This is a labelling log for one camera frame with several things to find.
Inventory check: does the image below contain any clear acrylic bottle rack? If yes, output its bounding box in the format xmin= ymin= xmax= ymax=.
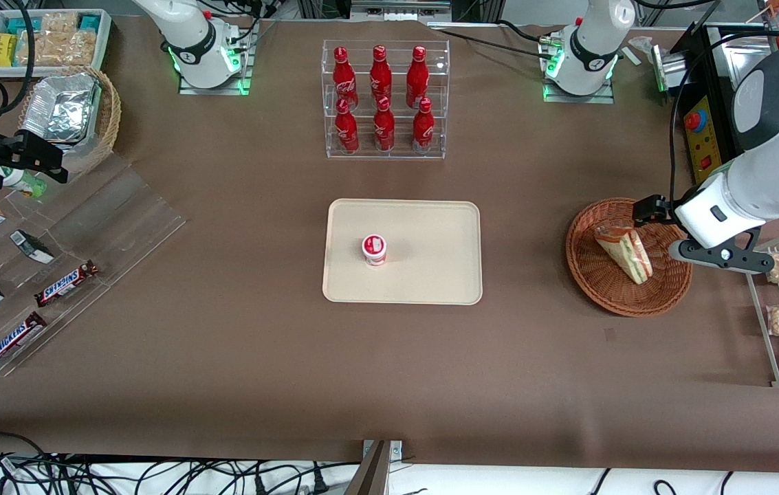
xmin=322 ymin=39 xmax=450 ymax=160

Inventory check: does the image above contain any clear cracker packet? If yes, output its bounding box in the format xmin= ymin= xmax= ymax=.
xmin=17 ymin=12 xmax=98 ymax=67

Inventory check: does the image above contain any green white bottle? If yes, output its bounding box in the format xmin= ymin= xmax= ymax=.
xmin=0 ymin=165 xmax=48 ymax=199

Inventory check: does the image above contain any metal table bracket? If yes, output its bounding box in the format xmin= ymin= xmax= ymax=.
xmin=344 ymin=439 xmax=404 ymax=495

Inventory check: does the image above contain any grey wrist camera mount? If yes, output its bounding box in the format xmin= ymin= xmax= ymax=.
xmin=668 ymin=232 xmax=776 ymax=275

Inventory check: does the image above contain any brown table cover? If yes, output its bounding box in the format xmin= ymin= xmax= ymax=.
xmin=0 ymin=15 xmax=779 ymax=475

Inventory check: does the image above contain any red white yogurt cup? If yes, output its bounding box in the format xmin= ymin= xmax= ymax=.
xmin=362 ymin=234 xmax=388 ymax=267

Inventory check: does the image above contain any red cola bottle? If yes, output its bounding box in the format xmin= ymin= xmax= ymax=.
xmin=412 ymin=98 xmax=436 ymax=154
xmin=334 ymin=98 xmax=361 ymax=155
xmin=406 ymin=45 xmax=430 ymax=109
xmin=332 ymin=46 xmax=360 ymax=111
xmin=373 ymin=96 xmax=396 ymax=153
xmin=369 ymin=45 xmax=394 ymax=104

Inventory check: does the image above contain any Snickers chocolate bar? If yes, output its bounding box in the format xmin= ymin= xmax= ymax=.
xmin=0 ymin=311 xmax=48 ymax=372
xmin=34 ymin=260 xmax=100 ymax=308

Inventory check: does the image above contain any brown wicker basket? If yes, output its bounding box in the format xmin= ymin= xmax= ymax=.
xmin=565 ymin=197 xmax=694 ymax=318

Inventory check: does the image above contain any aluminium foil tray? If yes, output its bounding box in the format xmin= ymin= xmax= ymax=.
xmin=21 ymin=72 xmax=102 ymax=144

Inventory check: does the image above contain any black floor cable bundle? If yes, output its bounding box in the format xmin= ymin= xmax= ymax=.
xmin=0 ymin=431 xmax=364 ymax=495

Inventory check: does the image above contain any tan wicker basket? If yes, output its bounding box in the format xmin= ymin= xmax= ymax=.
xmin=17 ymin=65 xmax=122 ymax=177

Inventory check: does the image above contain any silver metal bracket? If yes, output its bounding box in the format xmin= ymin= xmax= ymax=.
xmin=649 ymin=44 xmax=691 ymax=105

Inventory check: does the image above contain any black table cable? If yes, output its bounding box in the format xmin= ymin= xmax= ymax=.
xmin=429 ymin=19 xmax=549 ymax=60

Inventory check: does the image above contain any triangle sandwich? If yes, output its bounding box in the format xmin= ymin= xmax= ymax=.
xmin=593 ymin=222 xmax=654 ymax=286

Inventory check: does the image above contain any white plastic bin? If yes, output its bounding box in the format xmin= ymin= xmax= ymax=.
xmin=0 ymin=8 xmax=113 ymax=78

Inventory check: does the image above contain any clear acrylic stepped stand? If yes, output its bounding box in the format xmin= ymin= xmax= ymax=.
xmin=0 ymin=154 xmax=188 ymax=378

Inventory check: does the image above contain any beige plastic tray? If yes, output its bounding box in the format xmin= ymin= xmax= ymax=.
xmin=322 ymin=199 xmax=483 ymax=305

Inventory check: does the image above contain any black food warmer appliance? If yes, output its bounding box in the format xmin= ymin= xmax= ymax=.
xmin=671 ymin=23 xmax=779 ymax=188

